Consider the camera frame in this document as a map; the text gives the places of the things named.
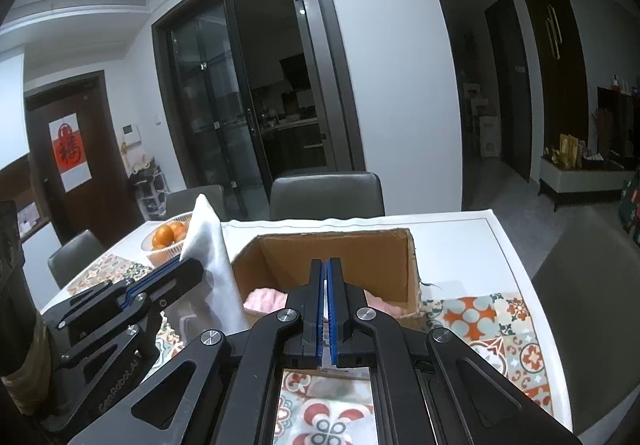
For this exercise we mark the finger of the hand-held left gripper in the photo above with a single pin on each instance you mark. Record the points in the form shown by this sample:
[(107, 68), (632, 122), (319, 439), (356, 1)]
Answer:
[(170, 287), (100, 300)]

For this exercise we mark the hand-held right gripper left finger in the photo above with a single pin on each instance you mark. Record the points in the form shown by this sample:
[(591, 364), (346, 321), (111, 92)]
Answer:
[(319, 320)]

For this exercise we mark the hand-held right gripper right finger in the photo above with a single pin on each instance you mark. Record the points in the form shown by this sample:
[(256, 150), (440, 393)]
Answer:
[(334, 320)]

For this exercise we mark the white cloth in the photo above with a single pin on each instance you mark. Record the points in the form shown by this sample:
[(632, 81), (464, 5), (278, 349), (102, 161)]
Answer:
[(215, 265)]

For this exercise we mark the pink towel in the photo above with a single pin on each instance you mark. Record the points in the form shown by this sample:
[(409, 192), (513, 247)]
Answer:
[(262, 300)]

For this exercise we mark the brown cardboard box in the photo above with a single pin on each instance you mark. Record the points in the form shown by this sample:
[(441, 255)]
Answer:
[(380, 265)]

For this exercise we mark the person's left forearm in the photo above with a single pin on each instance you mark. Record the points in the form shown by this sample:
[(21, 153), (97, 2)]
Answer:
[(22, 390)]

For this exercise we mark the white fruit basket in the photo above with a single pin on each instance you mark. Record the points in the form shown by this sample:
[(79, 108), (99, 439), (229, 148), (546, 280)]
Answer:
[(159, 253)]

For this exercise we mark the grey dining chair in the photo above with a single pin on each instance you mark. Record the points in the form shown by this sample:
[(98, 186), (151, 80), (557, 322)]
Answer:
[(75, 257), (325, 195), (187, 205), (590, 305)]

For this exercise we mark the orange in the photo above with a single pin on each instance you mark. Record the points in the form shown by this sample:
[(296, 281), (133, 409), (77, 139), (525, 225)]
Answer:
[(162, 237), (179, 231)]

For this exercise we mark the small shoe rack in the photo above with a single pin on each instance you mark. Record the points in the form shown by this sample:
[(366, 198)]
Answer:
[(148, 190)]

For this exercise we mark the floral tile patterned table mat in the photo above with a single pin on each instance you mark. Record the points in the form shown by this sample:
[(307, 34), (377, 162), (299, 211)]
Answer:
[(480, 325)]

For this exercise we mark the red white door poster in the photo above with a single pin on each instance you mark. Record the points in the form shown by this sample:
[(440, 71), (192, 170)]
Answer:
[(70, 152)]

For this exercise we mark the brown wooden door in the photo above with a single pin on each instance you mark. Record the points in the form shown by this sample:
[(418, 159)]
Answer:
[(107, 145)]

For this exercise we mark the dark framed sliding glass door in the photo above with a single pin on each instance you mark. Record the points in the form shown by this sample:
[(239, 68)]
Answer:
[(210, 85)]

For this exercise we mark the white hallway box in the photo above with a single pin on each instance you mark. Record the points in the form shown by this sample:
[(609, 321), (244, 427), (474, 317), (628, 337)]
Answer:
[(490, 137)]

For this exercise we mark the silver refrigerator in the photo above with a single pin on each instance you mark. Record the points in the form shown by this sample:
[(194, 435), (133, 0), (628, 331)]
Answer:
[(312, 75)]

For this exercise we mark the white low cabinet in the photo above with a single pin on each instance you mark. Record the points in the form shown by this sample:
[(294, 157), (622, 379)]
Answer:
[(580, 182)]

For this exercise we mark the yellow packages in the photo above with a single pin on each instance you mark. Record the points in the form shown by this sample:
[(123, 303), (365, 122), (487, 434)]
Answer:
[(569, 151)]

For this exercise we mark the dark hallway door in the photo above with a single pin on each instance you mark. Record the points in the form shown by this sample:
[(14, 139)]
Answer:
[(510, 85)]

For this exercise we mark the colourful printed cloth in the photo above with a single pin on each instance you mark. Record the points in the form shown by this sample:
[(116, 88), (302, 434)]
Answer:
[(631, 210)]

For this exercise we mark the white wall intercom panel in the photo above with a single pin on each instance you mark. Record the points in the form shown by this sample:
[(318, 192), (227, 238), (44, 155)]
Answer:
[(131, 134)]

